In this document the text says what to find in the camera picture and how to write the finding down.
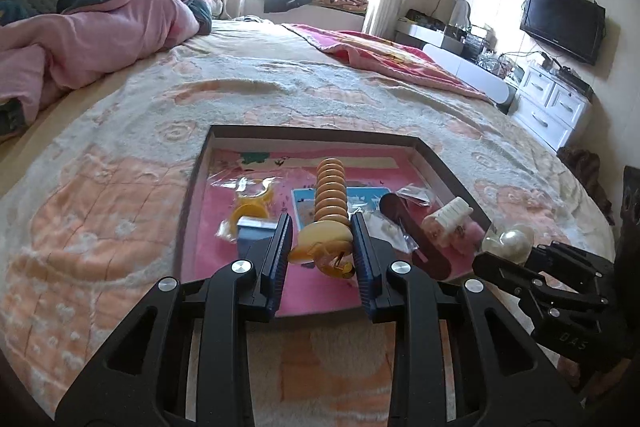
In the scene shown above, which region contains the white hair claw clip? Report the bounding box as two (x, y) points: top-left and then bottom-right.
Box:
(421, 198), (475, 238)

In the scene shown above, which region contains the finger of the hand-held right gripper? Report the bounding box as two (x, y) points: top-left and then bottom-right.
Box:
(472, 253), (609, 333)
(531, 243), (616, 293)

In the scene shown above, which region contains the black set-top box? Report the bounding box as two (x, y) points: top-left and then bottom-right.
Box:
(547, 67), (593, 100)

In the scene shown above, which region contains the pink quilt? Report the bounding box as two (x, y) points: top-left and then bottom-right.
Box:
(0, 0), (201, 142)

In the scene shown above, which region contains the small blue box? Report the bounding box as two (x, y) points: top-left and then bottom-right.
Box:
(235, 216), (281, 258)

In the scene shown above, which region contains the beige spiral hair clip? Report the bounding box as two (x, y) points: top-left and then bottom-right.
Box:
(287, 157), (357, 280)

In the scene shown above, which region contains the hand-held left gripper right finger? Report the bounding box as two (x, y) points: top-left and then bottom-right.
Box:
(350, 212), (586, 427)

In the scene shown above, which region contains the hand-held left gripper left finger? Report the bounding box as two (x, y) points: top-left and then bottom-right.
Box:
(55, 212), (294, 427)

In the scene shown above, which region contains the small clear plastic bag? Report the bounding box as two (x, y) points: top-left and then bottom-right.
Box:
(397, 184), (431, 206)

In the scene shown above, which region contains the brown cardboard box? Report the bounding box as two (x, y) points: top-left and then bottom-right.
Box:
(172, 124), (493, 320)

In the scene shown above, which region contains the pearl hair clip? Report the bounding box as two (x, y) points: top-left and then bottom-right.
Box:
(482, 227), (536, 265)

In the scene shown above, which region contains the white desk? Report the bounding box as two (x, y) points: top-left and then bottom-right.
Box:
(395, 14), (518, 112)

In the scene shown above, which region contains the white drawer cabinet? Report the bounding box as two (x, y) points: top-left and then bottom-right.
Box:
(510, 62), (593, 152)

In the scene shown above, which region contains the red patterned blanket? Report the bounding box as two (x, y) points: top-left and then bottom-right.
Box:
(280, 23), (493, 102)

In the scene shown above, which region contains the white desk fan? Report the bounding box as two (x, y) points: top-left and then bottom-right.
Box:
(450, 0), (472, 28)

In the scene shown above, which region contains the black television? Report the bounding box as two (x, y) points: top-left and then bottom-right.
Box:
(519, 0), (607, 66)

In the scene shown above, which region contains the yellow hair clip in bag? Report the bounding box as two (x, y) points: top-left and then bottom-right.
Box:
(215, 177), (278, 243)

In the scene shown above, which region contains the brown cloth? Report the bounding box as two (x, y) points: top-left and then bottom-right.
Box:
(556, 146), (616, 225)

